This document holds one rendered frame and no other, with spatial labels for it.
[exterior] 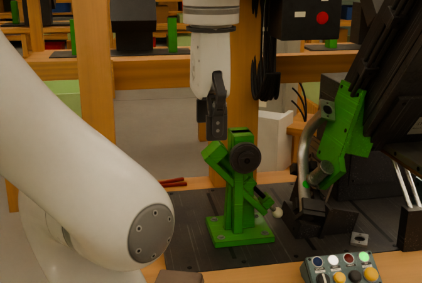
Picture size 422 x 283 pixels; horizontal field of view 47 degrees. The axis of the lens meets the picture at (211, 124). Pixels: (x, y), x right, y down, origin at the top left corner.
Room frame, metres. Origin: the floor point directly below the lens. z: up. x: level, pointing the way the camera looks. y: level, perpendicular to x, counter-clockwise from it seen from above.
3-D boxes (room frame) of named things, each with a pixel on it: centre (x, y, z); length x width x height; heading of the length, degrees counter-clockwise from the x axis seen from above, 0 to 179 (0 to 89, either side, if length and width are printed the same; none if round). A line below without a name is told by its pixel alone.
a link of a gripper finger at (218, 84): (0.69, -0.01, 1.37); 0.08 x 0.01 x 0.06; 10
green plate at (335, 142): (1.15, -0.35, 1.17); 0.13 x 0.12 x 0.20; 100
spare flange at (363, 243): (1.06, -0.36, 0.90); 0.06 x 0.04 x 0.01; 160
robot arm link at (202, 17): (0.74, 0.00, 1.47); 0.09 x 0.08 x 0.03; 10
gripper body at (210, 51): (0.74, 0.00, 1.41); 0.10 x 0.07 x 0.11; 10
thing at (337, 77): (1.38, -0.49, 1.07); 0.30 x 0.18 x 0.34; 100
